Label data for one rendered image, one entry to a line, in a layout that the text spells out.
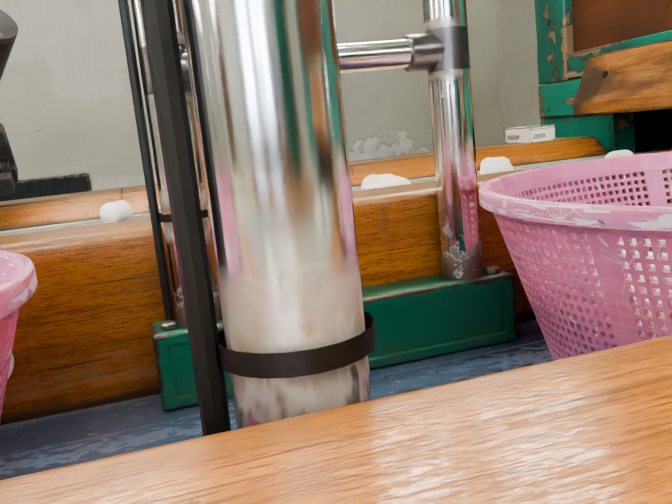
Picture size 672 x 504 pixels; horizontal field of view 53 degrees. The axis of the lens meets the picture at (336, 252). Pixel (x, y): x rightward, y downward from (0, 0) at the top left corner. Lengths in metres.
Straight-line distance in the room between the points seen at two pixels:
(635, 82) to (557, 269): 0.55
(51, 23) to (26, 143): 0.42
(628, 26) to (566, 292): 0.66
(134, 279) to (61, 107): 2.27
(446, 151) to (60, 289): 0.21
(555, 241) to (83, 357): 0.24
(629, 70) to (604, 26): 0.14
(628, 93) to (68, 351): 0.63
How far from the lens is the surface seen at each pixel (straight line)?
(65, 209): 0.74
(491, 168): 0.68
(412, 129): 2.79
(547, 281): 0.29
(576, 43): 1.00
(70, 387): 0.38
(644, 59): 0.81
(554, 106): 1.01
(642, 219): 0.23
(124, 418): 0.36
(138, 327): 0.37
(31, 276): 0.23
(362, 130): 2.72
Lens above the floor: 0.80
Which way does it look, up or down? 10 degrees down
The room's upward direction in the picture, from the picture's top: 6 degrees counter-clockwise
